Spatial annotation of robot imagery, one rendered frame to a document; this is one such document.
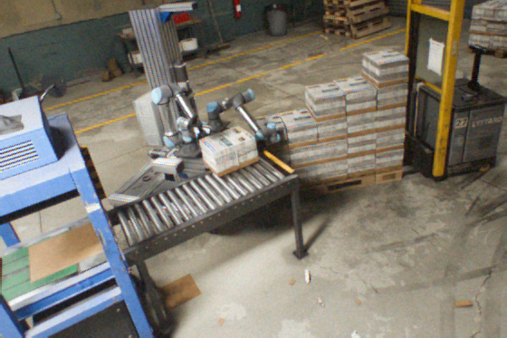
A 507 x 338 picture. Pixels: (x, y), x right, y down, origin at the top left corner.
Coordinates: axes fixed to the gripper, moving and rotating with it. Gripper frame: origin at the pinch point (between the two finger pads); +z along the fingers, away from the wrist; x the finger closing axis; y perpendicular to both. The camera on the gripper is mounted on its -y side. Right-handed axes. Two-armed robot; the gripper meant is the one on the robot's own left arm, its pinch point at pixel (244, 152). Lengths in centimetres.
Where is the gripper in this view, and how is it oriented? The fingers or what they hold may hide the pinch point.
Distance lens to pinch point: 338.7
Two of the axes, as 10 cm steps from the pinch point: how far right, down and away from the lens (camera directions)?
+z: -8.6, 3.4, -3.8
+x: 4.9, 3.6, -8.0
